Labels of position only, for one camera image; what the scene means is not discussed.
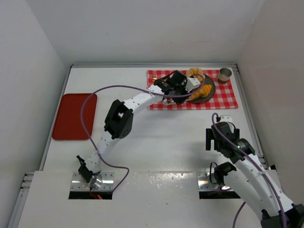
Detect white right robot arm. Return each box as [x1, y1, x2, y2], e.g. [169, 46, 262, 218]
[206, 122, 304, 228]

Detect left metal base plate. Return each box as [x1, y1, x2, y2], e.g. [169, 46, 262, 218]
[70, 172, 114, 192]

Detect golden croissant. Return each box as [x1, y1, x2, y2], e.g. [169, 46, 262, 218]
[188, 85, 212, 100]

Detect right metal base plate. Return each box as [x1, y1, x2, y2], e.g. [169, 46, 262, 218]
[197, 172, 231, 192]

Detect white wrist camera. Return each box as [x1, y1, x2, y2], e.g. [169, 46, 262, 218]
[220, 115, 233, 123]
[185, 77, 200, 93]

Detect metal serving tongs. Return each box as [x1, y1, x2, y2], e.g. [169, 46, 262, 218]
[161, 95, 195, 105]

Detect red serving tray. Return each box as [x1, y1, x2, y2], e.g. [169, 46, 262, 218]
[52, 93, 97, 141]

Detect grey and brown cup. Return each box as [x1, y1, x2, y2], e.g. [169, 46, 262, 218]
[217, 68, 232, 85]

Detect dark round plate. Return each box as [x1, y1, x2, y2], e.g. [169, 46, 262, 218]
[186, 74, 216, 104]

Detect metal base plate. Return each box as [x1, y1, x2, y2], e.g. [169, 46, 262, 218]
[197, 172, 231, 192]
[70, 172, 114, 192]

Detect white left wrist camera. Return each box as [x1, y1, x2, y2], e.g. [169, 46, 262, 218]
[185, 77, 200, 93]

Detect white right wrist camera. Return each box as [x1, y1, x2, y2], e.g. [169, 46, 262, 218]
[220, 115, 233, 123]

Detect red checkered cloth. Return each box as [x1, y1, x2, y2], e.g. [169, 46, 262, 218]
[148, 69, 238, 111]

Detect round orange bun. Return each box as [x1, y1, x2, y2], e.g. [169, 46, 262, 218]
[185, 68, 204, 77]

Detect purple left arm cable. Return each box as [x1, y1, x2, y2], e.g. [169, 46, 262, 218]
[80, 74, 206, 192]

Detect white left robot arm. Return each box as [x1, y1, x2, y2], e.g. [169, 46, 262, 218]
[78, 70, 193, 183]

